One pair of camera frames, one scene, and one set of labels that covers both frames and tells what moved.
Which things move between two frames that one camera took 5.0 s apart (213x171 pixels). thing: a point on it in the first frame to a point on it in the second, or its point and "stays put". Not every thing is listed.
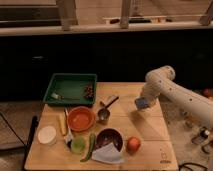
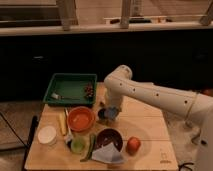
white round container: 47,135 stays put
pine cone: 89,91 stays put
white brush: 69,136 stays put
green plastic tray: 72,88 stays put
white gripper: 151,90 to 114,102
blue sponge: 141,103 to 110,112
